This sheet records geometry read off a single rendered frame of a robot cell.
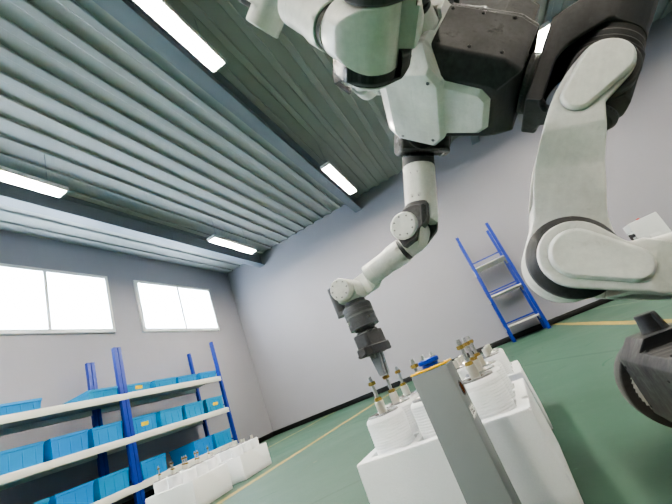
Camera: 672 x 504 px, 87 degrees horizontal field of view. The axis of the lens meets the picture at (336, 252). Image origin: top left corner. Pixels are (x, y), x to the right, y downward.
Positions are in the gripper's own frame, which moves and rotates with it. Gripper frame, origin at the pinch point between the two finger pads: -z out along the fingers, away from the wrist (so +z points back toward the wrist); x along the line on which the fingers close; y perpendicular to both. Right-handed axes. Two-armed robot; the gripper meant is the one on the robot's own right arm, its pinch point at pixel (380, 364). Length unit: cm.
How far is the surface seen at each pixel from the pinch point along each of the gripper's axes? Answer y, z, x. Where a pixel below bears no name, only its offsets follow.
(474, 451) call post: -29.6, -19.0, -24.8
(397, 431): -7.5, -15.0, -13.9
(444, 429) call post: -26.6, -14.6, -25.8
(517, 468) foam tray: -28.7, -26.9, -11.5
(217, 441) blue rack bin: 516, -1, 220
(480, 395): -27.3, -13.8, -8.8
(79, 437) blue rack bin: 448, 58, 32
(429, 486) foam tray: -12.1, -25.7, -16.8
